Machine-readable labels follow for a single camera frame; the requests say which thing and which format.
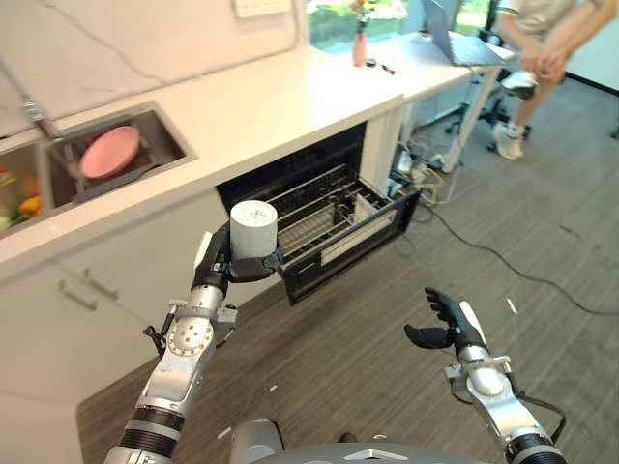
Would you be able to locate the black floor cable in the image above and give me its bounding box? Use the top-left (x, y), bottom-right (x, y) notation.
top-left (398, 192), bottom-right (619, 311)

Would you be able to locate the grey robot body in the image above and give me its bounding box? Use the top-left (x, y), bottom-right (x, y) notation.
top-left (227, 418), bottom-right (509, 464)

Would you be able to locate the white kitchen counter cabinet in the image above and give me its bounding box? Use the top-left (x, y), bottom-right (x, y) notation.
top-left (0, 42), bottom-right (405, 464)

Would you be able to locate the person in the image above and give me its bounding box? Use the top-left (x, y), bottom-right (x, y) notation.
top-left (492, 0), bottom-right (619, 160)

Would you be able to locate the silver cabinet handle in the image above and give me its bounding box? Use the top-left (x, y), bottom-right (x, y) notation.
top-left (81, 268), bottom-right (120, 301)
top-left (59, 279), bottom-right (99, 311)

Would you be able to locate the white desk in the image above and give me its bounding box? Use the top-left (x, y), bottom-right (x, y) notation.
top-left (333, 31), bottom-right (517, 174)

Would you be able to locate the orange fruit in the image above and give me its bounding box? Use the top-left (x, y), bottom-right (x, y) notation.
top-left (17, 194), bottom-right (44, 217)

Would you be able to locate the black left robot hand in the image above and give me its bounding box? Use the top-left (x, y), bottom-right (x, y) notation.
top-left (192, 227), bottom-right (285, 295)

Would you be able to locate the pink bottle vase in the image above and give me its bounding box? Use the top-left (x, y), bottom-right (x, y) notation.
top-left (351, 18), bottom-right (368, 68)

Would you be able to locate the black dishwasher drawer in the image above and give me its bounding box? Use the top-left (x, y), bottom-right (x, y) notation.
top-left (216, 121), bottom-right (422, 306)

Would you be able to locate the steel kitchen sink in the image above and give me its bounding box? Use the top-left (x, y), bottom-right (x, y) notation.
top-left (0, 100), bottom-right (200, 239)

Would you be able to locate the grey laptop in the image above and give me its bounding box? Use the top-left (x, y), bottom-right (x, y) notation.
top-left (421, 0), bottom-right (508, 68)

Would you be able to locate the pink plate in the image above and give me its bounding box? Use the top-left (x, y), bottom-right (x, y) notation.
top-left (79, 126), bottom-right (142, 181)

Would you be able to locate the silver faucet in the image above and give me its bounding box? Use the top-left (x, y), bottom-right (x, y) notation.
top-left (0, 56), bottom-right (64, 141)

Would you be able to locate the white wall socket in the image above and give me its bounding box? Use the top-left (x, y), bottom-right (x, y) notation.
top-left (230, 0), bottom-right (293, 19)

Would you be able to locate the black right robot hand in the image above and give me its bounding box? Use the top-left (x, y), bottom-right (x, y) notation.
top-left (403, 287), bottom-right (487, 361)

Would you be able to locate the white cylindrical cup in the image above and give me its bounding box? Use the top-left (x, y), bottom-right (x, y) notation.
top-left (228, 200), bottom-right (280, 259)

